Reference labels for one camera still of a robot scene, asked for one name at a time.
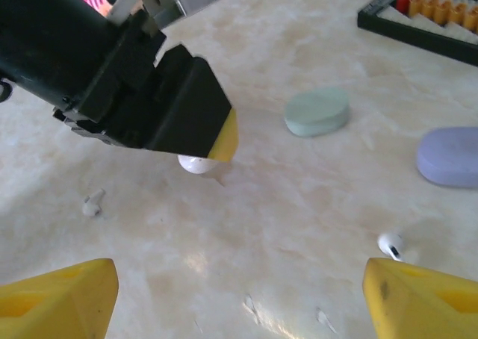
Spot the white earbud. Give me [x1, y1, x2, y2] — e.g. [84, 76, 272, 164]
[376, 232, 406, 262]
[81, 188, 107, 218]

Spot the white earbud case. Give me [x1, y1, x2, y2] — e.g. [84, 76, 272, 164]
[177, 154, 220, 175]

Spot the green earbud case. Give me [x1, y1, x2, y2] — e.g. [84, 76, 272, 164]
[283, 87, 352, 137]

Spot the purple earbud case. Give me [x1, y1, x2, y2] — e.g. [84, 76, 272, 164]
[416, 125, 478, 189]

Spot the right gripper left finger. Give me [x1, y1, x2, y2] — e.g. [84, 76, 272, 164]
[0, 258, 120, 339]

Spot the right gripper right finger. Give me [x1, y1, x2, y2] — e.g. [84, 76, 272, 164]
[363, 256, 478, 339]

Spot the black board with yellow connectors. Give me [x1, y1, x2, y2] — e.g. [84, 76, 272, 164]
[356, 0, 478, 67]

